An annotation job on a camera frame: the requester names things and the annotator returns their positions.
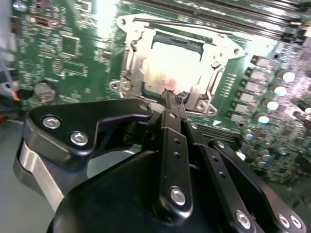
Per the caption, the metal locking lever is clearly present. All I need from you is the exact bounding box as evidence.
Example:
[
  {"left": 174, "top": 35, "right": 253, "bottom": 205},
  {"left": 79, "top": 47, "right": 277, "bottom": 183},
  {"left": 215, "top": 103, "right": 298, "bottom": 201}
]
[{"left": 133, "top": 17, "right": 222, "bottom": 34}]

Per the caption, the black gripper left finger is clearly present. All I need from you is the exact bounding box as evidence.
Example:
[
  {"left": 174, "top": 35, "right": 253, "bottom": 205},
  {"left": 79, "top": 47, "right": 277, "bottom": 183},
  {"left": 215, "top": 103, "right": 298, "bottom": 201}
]
[{"left": 13, "top": 88, "right": 194, "bottom": 221}]

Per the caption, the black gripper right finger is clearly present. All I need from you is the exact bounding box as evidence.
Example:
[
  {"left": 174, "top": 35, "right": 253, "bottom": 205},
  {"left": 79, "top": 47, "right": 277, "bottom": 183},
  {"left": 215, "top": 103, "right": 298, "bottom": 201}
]
[{"left": 176, "top": 91, "right": 307, "bottom": 233}]

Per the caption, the metal socket cover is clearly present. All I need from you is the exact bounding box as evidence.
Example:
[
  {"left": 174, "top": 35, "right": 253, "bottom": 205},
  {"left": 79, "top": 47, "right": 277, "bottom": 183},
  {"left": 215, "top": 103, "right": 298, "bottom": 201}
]
[{"left": 122, "top": 25, "right": 228, "bottom": 107}]

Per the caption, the silver CPU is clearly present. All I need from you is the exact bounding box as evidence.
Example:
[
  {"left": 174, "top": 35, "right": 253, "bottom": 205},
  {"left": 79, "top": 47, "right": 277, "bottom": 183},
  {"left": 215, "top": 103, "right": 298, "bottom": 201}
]
[{"left": 142, "top": 33, "right": 205, "bottom": 98}]

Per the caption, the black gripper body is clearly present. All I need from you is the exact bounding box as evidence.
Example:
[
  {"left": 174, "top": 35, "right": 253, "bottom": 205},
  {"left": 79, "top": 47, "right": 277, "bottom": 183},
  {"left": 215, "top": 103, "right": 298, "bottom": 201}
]
[{"left": 47, "top": 150, "right": 231, "bottom": 233}]

